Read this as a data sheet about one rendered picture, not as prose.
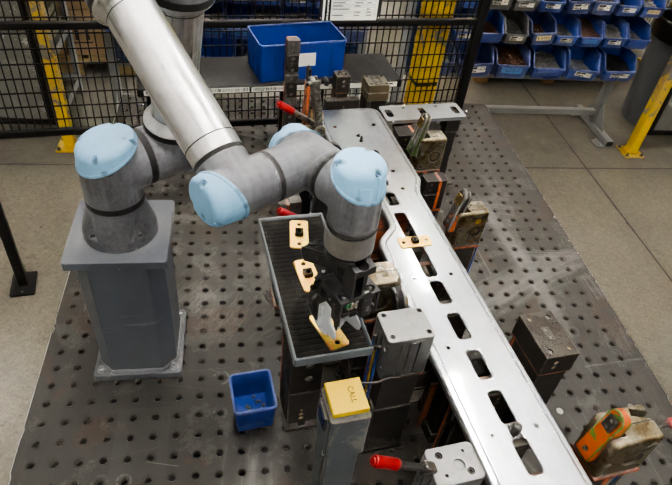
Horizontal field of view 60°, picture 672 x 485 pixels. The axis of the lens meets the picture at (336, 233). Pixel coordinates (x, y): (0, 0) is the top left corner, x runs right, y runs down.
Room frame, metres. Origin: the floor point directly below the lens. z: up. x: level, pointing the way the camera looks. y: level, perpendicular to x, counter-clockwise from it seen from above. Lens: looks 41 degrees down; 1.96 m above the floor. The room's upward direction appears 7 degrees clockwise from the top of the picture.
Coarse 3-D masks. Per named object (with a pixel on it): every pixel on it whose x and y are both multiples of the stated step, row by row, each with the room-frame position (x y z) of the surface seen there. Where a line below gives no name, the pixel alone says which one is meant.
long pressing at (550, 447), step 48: (384, 144) 1.55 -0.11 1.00; (384, 240) 1.10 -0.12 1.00; (432, 240) 1.13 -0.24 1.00; (480, 336) 0.83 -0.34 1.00; (480, 384) 0.71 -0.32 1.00; (528, 384) 0.72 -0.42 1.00; (480, 432) 0.60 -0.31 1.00; (528, 432) 0.61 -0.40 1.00; (528, 480) 0.52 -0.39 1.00; (576, 480) 0.53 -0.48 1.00
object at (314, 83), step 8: (312, 80) 1.48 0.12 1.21; (320, 80) 1.50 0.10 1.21; (328, 80) 1.50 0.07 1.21; (312, 88) 1.48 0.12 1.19; (312, 96) 1.49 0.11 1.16; (320, 96) 1.48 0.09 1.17; (312, 104) 1.50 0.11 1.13; (320, 104) 1.48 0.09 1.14; (320, 112) 1.48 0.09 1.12; (320, 120) 1.49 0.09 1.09
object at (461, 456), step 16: (432, 448) 0.52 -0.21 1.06; (448, 448) 0.53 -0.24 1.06; (464, 448) 0.53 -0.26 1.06; (448, 464) 0.50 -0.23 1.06; (464, 464) 0.50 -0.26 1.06; (480, 464) 0.51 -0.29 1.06; (416, 480) 0.51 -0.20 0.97; (432, 480) 0.47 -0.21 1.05; (448, 480) 0.47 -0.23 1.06; (464, 480) 0.47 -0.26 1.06; (480, 480) 0.48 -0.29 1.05
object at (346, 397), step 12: (324, 384) 0.55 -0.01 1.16; (336, 384) 0.55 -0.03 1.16; (348, 384) 0.56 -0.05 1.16; (360, 384) 0.56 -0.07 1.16; (336, 396) 0.53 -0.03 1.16; (348, 396) 0.53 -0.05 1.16; (360, 396) 0.54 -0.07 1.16; (336, 408) 0.51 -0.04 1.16; (348, 408) 0.51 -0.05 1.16; (360, 408) 0.52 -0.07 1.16
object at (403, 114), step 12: (384, 108) 1.77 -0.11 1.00; (396, 108) 1.78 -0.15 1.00; (408, 108) 1.79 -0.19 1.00; (432, 108) 1.81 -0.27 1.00; (444, 108) 1.83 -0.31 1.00; (396, 120) 1.70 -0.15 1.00; (408, 120) 1.71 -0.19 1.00; (432, 120) 1.74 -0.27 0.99; (444, 120) 1.76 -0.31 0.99; (456, 120) 1.77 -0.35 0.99
